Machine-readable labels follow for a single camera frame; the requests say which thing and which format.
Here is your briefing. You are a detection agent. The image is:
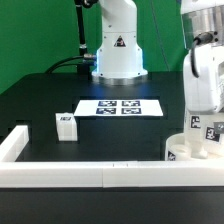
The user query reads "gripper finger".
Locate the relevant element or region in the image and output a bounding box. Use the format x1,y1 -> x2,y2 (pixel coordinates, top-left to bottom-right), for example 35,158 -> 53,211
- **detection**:
214,122 -> 224,134

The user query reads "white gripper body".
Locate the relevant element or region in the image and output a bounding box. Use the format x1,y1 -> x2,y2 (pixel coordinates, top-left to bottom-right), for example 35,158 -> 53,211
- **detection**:
183,44 -> 224,114

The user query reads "white round stool seat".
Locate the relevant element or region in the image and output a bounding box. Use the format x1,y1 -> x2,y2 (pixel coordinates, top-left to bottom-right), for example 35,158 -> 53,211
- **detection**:
165,133 -> 224,161

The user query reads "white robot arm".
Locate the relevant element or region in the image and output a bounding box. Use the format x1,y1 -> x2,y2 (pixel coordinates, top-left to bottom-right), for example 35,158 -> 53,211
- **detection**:
92,0 -> 224,134

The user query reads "white U-shaped fence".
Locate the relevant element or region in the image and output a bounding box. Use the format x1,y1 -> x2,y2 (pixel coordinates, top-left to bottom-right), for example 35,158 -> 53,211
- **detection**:
0,125 -> 224,188

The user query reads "white marker sheet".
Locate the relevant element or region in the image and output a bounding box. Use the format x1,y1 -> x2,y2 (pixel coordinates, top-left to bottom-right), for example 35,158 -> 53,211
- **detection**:
74,99 -> 163,117

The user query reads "black cable with connector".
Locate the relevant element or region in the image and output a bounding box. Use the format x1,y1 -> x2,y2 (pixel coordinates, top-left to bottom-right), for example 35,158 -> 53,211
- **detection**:
45,53 -> 98,75

